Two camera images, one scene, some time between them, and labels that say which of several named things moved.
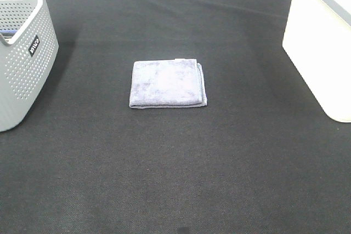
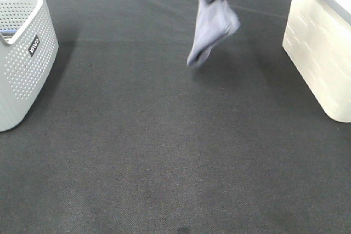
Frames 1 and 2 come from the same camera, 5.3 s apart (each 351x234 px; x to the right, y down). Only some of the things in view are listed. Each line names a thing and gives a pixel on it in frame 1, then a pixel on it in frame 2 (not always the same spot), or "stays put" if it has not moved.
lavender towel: x=173 y=83 -> x=216 y=20
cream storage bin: x=317 y=37 stays put
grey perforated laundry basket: x=29 y=46 stays put
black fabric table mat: x=259 y=158 stays put
